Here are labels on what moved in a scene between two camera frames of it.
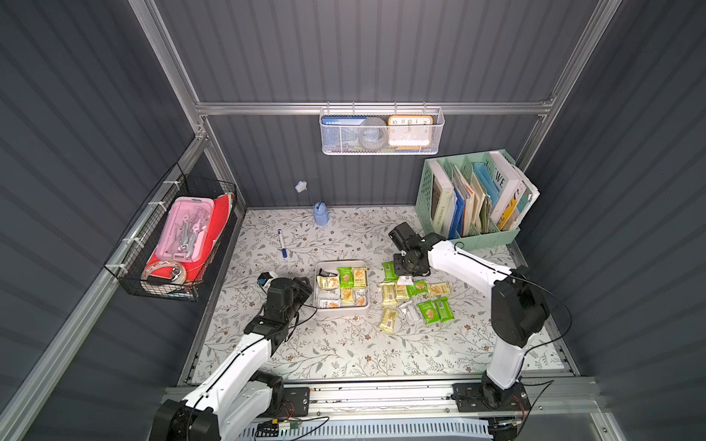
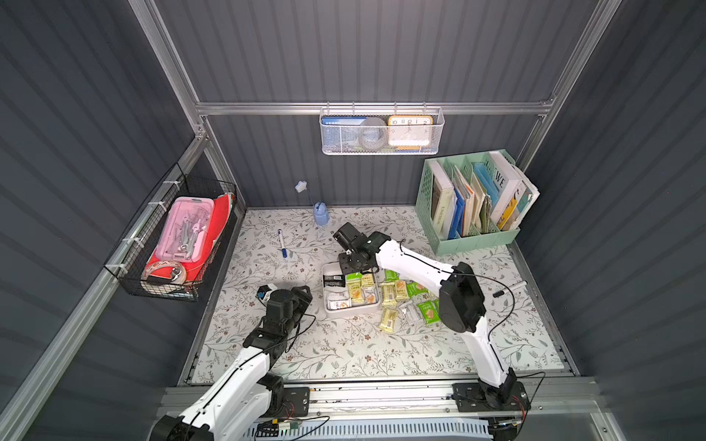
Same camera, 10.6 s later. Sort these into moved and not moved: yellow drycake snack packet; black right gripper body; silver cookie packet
Moved: yellow drycake snack packet; black right gripper body
Not moved: silver cookie packet
